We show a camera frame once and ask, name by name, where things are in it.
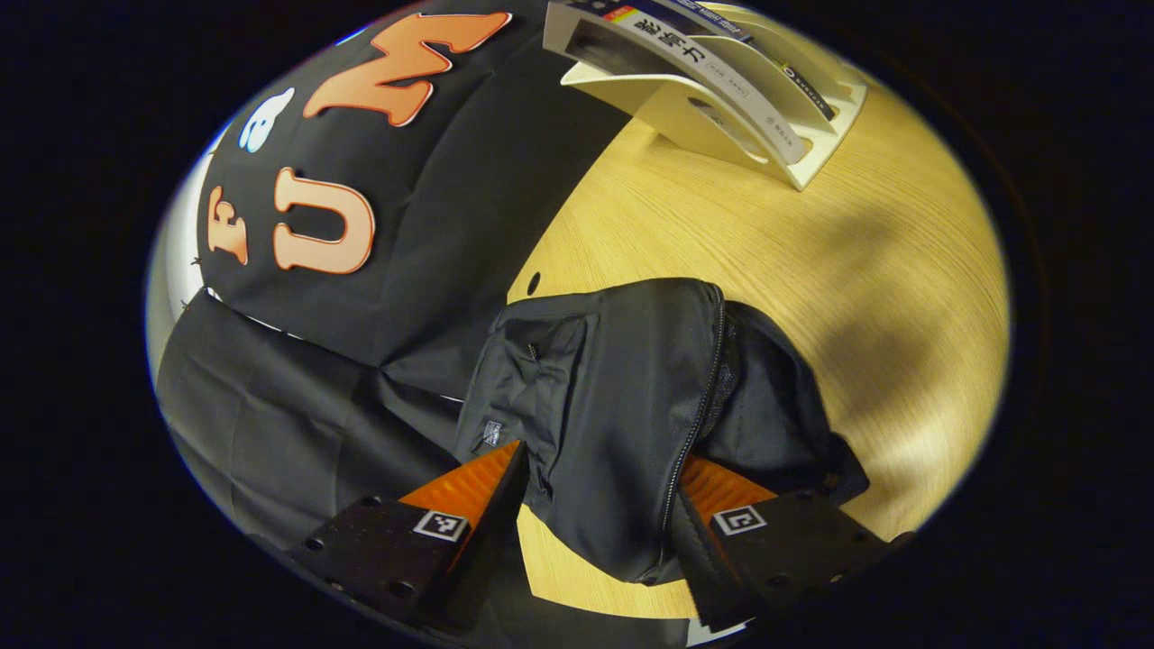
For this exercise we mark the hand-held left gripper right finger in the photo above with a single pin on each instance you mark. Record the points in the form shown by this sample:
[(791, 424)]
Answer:
[(699, 577)]

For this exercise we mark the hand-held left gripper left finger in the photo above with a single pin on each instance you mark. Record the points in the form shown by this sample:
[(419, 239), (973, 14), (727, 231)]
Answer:
[(491, 532)]

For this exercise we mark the black schoolbag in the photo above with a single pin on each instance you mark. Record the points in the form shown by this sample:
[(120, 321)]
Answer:
[(613, 388)]

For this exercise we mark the white bookshelf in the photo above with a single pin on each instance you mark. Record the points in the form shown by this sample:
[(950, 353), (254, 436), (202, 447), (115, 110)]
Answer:
[(685, 113)]

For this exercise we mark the white portrait cover book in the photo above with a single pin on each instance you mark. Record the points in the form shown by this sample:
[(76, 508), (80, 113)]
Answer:
[(712, 68)]

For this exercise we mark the black backdrop cloth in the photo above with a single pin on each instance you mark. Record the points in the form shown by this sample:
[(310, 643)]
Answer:
[(469, 180)]

